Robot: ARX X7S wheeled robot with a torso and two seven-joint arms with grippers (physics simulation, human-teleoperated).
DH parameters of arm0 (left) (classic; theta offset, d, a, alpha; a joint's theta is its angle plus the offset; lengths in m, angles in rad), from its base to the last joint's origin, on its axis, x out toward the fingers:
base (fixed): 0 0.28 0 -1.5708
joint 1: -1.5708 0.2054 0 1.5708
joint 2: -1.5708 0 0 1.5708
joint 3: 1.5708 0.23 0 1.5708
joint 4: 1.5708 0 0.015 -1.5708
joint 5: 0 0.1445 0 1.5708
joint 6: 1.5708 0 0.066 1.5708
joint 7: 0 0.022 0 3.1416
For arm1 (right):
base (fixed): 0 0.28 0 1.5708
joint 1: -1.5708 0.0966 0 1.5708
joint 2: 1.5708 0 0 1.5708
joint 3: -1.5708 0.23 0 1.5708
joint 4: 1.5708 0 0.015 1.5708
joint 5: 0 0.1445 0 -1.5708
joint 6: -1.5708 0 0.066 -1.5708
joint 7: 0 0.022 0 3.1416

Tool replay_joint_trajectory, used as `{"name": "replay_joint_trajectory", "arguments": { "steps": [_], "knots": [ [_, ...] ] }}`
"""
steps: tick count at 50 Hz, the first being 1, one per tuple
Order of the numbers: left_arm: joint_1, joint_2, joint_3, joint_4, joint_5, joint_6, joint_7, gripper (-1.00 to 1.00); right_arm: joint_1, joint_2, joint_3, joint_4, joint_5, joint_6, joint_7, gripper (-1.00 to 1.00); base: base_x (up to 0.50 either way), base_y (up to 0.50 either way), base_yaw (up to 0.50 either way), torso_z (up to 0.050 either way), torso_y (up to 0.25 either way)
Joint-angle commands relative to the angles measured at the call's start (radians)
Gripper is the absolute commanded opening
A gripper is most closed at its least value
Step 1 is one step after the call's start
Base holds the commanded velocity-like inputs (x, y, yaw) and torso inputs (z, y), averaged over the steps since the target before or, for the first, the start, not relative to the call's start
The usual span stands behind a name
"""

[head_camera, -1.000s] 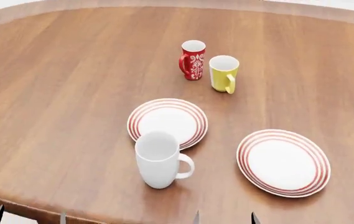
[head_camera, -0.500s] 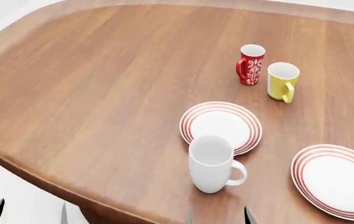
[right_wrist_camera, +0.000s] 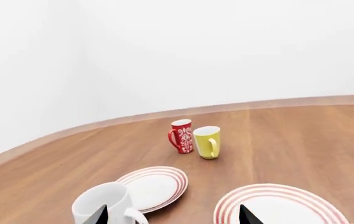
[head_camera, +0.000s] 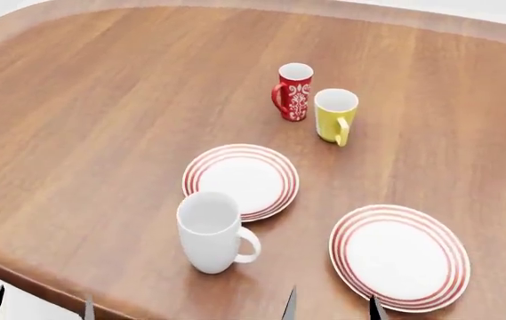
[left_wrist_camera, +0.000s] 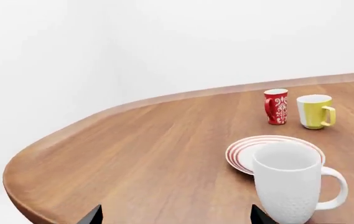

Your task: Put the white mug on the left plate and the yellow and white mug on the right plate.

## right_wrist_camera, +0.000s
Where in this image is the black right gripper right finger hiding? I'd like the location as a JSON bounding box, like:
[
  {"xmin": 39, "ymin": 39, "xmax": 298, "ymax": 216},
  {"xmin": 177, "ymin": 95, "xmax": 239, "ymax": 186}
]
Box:
[{"xmin": 240, "ymin": 203, "xmax": 268, "ymax": 224}]

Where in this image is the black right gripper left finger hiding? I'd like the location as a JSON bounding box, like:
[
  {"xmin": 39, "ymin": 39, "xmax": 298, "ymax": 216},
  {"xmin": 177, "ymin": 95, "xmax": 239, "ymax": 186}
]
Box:
[{"xmin": 83, "ymin": 204, "xmax": 109, "ymax": 224}]

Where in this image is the white plate with red rings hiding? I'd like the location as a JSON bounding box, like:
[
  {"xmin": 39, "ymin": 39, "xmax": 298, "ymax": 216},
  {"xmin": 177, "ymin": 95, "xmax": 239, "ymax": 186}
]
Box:
[
  {"xmin": 115, "ymin": 166, "xmax": 189, "ymax": 215},
  {"xmin": 213, "ymin": 183, "xmax": 351, "ymax": 224}
]

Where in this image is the yellow and white mug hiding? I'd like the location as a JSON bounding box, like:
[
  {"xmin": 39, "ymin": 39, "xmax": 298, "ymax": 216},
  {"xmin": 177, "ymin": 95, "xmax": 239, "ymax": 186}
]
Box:
[{"xmin": 192, "ymin": 125, "xmax": 221, "ymax": 161}]

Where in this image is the red mug with white pattern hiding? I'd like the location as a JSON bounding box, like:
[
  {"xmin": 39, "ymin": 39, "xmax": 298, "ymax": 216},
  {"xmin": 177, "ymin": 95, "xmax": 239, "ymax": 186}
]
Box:
[{"xmin": 167, "ymin": 118, "xmax": 194, "ymax": 155}]

